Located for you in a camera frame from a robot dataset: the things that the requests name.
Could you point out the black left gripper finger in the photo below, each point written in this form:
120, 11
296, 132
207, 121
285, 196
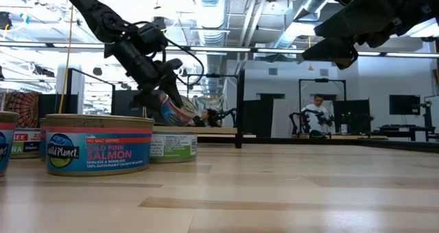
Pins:
173, 89
145, 101

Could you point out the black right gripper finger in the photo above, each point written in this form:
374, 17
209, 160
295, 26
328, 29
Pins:
332, 51
370, 13

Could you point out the Wild Planet pink salmon can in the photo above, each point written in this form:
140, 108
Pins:
103, 150
178, 114
42, 144
7, 147

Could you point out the Bumble Bee light tuna can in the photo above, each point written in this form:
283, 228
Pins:
25, 142
173, 147

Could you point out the black background robot arm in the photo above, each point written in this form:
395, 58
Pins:
228, 113

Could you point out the wooden shelf board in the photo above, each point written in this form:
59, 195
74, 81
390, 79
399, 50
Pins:
212, 130

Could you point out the yellow pendant lamp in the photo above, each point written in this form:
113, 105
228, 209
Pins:
310, 67

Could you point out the person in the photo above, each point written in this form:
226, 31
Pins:
209, 118
317, 111

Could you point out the long strip light bar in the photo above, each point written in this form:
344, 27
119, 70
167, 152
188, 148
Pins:
394, 54

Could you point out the black partition panel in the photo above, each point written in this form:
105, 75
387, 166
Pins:
353, 113
257, 120

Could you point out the black background robot arms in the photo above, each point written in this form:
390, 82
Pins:
294, 123

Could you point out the black background desk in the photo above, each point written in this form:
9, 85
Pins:
398, 128

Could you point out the patterned red tapestry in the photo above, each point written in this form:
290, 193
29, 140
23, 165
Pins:
24, 106

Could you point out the grey wall vent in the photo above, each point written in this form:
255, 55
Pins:
324, 72
272, 71

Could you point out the black background stand frame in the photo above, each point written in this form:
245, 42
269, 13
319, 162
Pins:
322, 79

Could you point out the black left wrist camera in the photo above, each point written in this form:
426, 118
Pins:
152, 37

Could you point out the black metal shelf frame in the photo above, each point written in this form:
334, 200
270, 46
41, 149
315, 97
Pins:
240, 123

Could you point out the silver ribbed ceiling duct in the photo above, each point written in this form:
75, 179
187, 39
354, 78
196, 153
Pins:
209, 20

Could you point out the black wall monitor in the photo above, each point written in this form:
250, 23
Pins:
404, 104

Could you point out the black camera tripod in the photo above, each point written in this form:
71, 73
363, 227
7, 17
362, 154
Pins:
427, 116

